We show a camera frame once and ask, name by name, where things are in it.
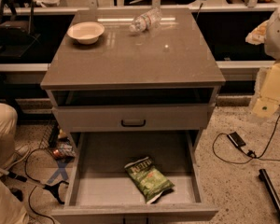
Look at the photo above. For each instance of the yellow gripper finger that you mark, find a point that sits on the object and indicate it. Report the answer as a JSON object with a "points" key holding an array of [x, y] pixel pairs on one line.
{"points": [[257, 36]]}

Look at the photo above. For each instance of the clear plastic water bottle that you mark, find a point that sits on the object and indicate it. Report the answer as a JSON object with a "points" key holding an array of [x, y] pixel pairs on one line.
{"points": [[146, 21]]}

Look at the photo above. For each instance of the green jalapeno chip bag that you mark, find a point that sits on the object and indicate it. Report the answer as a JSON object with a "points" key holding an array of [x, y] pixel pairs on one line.
{"points": [[148, 179]]}

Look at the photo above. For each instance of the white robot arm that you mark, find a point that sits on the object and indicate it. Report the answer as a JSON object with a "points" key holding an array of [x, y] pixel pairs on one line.
{"points": [[268, 34]]}

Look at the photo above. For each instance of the closed grey top drawer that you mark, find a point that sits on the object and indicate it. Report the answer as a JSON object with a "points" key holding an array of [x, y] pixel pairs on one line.
{"points": [[119, 118]]}

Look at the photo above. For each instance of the grey drawer cabinet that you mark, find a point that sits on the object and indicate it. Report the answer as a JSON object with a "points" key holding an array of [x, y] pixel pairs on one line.
{"points": [[167, 65]]}

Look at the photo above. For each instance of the open grey middle drawer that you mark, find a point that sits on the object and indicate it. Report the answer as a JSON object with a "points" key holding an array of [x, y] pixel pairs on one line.
{"points": [[101, 192]]}

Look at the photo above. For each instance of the black power adapter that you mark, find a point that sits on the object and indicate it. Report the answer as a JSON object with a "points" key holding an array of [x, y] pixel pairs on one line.
{"points": [[236, 139]]}

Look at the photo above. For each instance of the white paper bowl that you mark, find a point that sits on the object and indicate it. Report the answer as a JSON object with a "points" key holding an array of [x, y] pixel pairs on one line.
{"points": [[86, 33]]}

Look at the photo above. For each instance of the black rod on floor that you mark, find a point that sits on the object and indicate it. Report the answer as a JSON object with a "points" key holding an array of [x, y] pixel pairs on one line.
{"points": [[263, 176]]}

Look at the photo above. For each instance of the black chair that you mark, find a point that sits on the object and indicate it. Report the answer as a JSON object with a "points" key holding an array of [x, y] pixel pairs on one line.
{"points": [[17, 35]]}

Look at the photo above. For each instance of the black grabber tool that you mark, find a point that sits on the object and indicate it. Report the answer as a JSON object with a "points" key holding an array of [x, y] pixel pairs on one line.
{"points": [[53, 189]]}

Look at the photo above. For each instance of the person's beige trouser leg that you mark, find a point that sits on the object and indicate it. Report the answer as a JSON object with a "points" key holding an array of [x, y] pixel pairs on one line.
{"points": [[12, 211]]}

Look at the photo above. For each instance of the wire basket with items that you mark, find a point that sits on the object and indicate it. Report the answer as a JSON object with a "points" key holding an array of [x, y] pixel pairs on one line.
{"points": [[56, 142]]}

